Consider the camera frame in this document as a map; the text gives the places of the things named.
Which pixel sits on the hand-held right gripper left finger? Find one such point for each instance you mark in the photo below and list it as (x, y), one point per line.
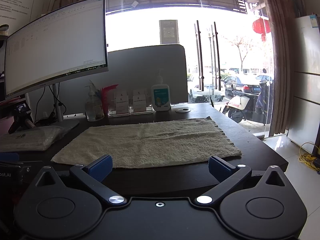
(101, 167)

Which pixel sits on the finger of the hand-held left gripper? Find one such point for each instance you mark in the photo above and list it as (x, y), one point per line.
(8, 157)

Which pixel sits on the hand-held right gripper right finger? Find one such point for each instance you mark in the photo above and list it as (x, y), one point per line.
(220, 171)

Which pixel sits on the framed code sign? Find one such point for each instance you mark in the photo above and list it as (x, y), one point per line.
(168, 31)

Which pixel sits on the curved computer monitor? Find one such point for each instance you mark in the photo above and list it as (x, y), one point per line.
(55, 47)

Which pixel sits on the white pump lotion bottle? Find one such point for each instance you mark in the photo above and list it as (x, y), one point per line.
(161, 97)

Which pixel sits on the wide brown curtain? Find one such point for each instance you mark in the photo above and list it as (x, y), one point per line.
(282, 55)

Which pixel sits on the plastic-wrapped packet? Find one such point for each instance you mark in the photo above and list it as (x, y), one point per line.
(30, 140)

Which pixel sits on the clear pump sanitizer bottle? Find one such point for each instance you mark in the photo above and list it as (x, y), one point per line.
(93, 107)

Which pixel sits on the pink box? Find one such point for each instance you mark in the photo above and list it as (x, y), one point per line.
(5, 125)

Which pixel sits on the black device on tripod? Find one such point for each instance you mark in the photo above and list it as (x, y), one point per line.
(21, 110)

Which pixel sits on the stack of white business cards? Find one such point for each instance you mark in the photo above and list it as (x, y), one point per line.
(140, 100)

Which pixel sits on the dark parked car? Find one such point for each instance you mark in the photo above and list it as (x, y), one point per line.
(237, 82)

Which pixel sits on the white cabinet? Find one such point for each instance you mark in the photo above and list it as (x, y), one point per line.
(307, 92)

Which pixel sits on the silver monitor stand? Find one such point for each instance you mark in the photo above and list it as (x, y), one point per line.
(59, 105)

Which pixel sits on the red feather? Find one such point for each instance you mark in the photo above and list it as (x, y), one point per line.
(108, 90)

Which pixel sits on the white text wall poster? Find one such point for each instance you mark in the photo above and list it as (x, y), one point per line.
(20, 0)

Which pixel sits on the white parked car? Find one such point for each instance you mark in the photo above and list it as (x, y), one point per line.
(197, 90)

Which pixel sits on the clear acrylic card holder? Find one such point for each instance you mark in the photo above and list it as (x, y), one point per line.
(130, 113)

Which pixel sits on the cream terry towel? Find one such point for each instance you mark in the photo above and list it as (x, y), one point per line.
(150, 140)

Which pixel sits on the red lantern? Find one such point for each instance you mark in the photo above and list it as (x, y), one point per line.
(260, 26)

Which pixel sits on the parked scooter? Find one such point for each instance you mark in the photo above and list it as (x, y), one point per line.
(240, 105)

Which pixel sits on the grey desk partition panel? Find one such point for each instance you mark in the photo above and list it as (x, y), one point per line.
(140, 67)

